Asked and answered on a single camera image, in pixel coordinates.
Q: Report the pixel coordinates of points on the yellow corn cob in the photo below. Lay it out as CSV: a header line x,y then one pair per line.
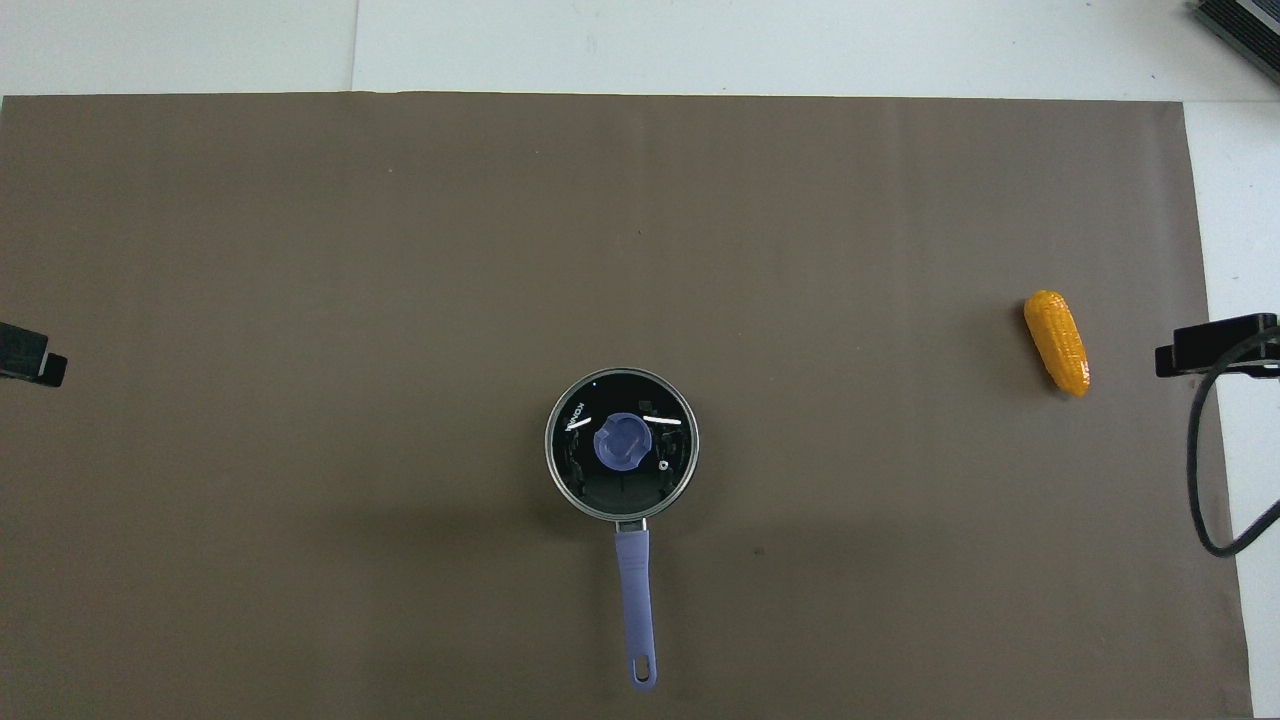
x,y
1056,340

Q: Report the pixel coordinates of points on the glass lid with purple knob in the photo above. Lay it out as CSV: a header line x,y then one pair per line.
x,y
622,443

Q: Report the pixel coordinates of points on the black ribbed device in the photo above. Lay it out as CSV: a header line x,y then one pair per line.
x,y
1245,28

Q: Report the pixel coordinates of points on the brown table mat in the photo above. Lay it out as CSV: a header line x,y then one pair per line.
x,y
400,300

